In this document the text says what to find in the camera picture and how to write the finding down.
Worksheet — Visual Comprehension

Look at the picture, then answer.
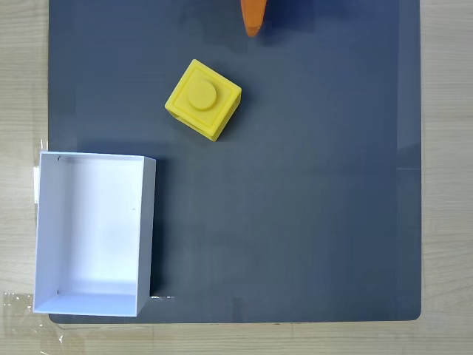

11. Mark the yellow toy block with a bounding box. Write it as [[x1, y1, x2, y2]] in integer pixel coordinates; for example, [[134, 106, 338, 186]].
[[164, 58, 243, 143]]

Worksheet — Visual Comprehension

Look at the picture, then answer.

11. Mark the white open box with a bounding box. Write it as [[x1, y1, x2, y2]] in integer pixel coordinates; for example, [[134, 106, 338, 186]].
[[33, 151, 157, 317]]

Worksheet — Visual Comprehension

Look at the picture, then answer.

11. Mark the dark grey table mat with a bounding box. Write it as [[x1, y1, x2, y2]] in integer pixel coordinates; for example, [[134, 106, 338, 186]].
[[47, 0, 423, 325]]

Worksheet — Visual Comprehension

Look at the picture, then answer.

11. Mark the clear adhesive tape strip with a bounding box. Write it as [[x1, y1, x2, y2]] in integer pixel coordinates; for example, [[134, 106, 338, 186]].
[[2, 291, 64, 345], [33, 138, 50, 205]]

